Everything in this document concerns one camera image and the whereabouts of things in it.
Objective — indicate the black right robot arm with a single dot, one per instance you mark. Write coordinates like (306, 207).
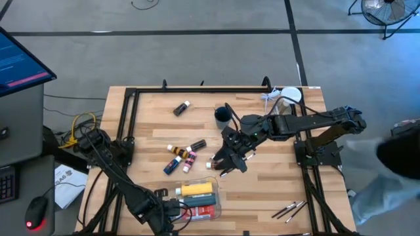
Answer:
(305, 123)

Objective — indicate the black floor fan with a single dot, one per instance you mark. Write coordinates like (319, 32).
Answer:
(387, 11)

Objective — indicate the small orange paint bottle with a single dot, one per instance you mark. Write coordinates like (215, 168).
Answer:
(209, 165)

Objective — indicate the large grey paint bottle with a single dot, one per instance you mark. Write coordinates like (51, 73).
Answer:
(200, 200)

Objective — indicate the black keyboard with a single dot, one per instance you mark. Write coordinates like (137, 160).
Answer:
(7, 187)

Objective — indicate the computer monitor blue screen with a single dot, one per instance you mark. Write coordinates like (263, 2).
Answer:
(19, 65)

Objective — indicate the small blue paint bottle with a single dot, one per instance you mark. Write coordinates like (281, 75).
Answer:
(172, 165)

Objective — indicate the large red paint bottle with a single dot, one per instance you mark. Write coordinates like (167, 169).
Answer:
(201, 213)

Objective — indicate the white paper booklet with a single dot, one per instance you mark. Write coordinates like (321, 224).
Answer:
(70, 190)

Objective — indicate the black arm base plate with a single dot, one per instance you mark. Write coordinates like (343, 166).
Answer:
(126, 160)
(331, 160)

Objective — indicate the black computer mouse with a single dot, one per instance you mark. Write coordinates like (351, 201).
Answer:
(35, 213)

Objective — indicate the clear plastic bin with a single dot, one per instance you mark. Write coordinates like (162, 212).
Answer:
(218, 183)

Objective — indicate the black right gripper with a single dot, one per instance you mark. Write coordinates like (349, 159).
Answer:
(241, 141)

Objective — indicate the dark blue cup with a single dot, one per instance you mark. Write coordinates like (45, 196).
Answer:
(223, 116)

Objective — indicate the small dark brown paint bottle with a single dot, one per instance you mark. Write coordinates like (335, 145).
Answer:
(181, 109)
(197, 145)

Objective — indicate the small black desk device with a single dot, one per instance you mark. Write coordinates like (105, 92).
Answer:
(4, 134)

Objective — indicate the person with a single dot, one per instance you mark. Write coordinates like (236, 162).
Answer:
(400, 154)

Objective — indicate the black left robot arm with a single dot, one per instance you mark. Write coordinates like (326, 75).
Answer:
(128, 190)

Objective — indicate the grey desk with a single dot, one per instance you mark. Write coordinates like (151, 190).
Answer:
(23, 131)

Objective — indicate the small pink paint bottle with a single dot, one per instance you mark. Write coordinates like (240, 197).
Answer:
(189, 162)

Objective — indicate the grey floor equipment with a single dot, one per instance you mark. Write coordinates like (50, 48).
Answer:
(405, 126)

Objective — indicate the large yellow paint bottle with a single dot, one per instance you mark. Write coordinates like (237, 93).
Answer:
(195, 189)

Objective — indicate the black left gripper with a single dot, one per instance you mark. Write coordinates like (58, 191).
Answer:
(165, 206)

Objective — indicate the black paintbrush silver ferrule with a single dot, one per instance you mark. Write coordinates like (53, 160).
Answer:
(226, 172)
(296, 212)
(251, 156)
(290, 210)
(283, 210)

